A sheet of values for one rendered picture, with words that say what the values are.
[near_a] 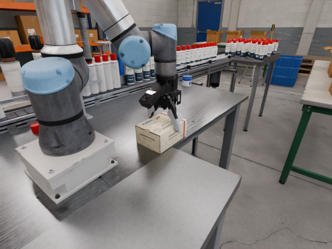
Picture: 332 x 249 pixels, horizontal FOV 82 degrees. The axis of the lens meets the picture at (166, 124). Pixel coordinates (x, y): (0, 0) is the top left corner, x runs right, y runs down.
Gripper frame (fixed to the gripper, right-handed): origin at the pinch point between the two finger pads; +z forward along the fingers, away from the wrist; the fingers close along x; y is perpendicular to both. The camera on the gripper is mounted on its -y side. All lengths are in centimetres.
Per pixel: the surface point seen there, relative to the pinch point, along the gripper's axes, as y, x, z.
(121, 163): -20.0, 0.4, 5.2
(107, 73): 18, 56, -10
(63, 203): -39.4, -0.5, 5.2
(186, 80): 69, 34, 1
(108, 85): 17, 56, -3
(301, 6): 739, 66, -88
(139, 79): 42, 55, -2
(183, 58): 92, 54, -10
